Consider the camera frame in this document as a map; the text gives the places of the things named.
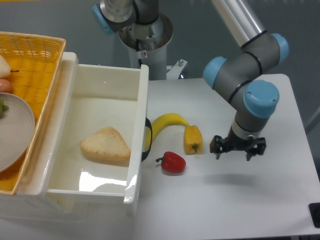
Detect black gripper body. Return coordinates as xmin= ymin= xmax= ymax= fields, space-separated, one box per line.
xmin=226 ymin=129 xmax=254 ymax=152

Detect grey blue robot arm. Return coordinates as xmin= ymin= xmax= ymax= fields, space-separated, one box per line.
xmin=92 ymin=0 xmax=289 ymax=159

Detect pink sausage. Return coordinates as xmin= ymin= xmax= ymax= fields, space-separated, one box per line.
xmin=0 ymin=78 xmax=13 ymax=94

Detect white pear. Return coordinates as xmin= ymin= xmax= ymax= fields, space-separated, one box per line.
xmin=0 ymin=55 xmax=19 ymax=79

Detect black corner device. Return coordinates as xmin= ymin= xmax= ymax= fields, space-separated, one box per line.
xmin=308 ymin=202 xmax=320 ymax=229

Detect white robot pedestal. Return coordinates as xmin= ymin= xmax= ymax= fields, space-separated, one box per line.
xmin=119 ymin=13 xmax=188 ymax=81

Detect yellow woven basket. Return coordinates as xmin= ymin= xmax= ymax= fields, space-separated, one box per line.
xmin=0 ymin=31 xmax=66 ymax=195

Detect grey ridged plate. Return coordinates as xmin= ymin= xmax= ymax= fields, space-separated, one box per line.
xmin=0 ymin=93 xmax=35 ymax=171

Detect bread slice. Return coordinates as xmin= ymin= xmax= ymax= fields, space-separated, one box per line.
xmin=79 ymin=126 xmax=131 ymax=167

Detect green grapes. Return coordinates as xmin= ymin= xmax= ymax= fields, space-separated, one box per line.
xmin=0 ymin=98 xmax=9 ymax=116

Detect yellow bell pepper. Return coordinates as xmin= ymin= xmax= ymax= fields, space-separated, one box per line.
xmin=183 ymin=125 xmax=203 ymax=155

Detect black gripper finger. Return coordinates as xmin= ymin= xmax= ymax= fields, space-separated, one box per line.
xmin=209 ymin=135 xmax=229 ymax=160
xmin=246 ymin=137 xmax=266 ymax=161

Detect yellow banana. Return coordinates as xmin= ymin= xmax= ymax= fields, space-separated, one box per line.
xmin=144 ymin=113 xmax=189 ymax=151

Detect white drawer cabinet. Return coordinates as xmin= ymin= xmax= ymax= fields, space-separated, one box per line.
xmin=0 ymin=52 xmax=79 ymax=220

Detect red bell pepper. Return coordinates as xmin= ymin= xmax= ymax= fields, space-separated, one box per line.
xmin=155 ymin=151 xmax=186 ymax=174

